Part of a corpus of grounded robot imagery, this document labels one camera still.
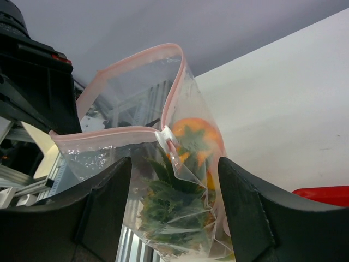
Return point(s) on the toy pineapple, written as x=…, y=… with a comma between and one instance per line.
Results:
x=180, y=219

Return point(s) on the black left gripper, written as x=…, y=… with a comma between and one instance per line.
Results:
x=37, y=85

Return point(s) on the clear zip top bag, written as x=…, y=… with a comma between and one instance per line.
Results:
x=128, y=111

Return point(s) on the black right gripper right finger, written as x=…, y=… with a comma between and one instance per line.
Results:
x=268, y=223

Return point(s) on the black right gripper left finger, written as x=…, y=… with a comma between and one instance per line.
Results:
x=82, y=223

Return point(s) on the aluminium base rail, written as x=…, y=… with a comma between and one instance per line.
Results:
x=32, y=170

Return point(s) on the red plastic tray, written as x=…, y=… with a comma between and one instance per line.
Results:
x=334, y=195

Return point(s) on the red toy tomato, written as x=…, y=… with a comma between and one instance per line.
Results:
x=197, y=138

